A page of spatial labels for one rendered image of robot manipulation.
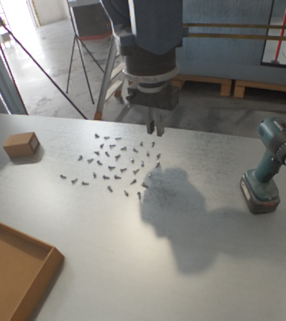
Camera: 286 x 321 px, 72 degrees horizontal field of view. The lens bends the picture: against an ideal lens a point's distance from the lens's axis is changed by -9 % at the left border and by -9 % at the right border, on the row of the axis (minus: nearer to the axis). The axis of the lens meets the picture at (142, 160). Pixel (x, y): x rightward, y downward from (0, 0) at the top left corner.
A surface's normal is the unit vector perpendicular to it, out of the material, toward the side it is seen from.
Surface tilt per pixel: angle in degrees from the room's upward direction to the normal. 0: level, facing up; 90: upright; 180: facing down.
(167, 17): 90
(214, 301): 0
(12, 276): 0
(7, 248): 0
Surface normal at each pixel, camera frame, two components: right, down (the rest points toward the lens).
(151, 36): 0.26, 0.65
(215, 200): -0.10, -0.72
